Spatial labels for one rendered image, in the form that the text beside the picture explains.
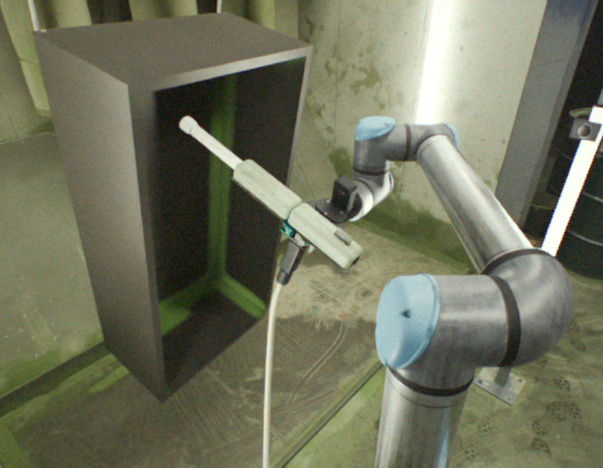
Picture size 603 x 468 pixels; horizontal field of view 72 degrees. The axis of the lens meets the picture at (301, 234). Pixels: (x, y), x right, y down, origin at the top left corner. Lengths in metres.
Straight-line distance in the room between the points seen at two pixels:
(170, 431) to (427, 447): 1.65
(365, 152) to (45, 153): 1.92
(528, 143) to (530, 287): 2.19
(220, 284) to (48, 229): 0.94
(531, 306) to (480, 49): 2.29
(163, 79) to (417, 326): 0.70
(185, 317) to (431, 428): 1.48
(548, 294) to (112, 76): 0.82
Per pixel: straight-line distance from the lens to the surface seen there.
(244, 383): 2.27
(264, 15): 2.75
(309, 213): 0.81
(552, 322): 0.58
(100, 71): 0.97
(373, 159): 1.01
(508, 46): 2.70
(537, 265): 0.62
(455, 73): 2.82
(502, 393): 2.47
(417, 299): 0.52
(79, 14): 2.21
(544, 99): 2.67
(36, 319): 2.45
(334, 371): 2.30
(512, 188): 2.84
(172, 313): 1.98
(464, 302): 0.53
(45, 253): 2.47
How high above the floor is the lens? 1.81
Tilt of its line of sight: 32 degrees down
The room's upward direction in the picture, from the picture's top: straight up
